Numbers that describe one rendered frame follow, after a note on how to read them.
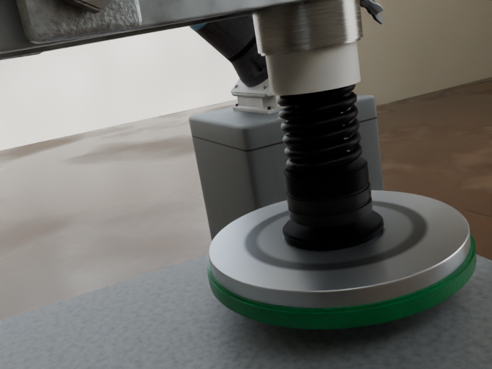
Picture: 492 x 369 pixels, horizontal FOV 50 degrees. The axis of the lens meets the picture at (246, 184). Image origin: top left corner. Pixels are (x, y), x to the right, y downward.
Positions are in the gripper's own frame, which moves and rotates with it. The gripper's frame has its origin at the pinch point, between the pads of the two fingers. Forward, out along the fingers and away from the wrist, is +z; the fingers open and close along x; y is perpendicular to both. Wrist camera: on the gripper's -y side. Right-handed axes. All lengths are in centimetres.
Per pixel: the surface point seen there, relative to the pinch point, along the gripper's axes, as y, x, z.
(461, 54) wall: -473, 350, 189
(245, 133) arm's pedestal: 9.0, -36.1, 10.4
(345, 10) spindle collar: 91, -41, -24
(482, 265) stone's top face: 92, -34, 1
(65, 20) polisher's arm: 103, -58, -30
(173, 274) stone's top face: 78, -60, -2
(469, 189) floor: -114, 100, 137
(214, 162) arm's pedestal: -12, -43, 22
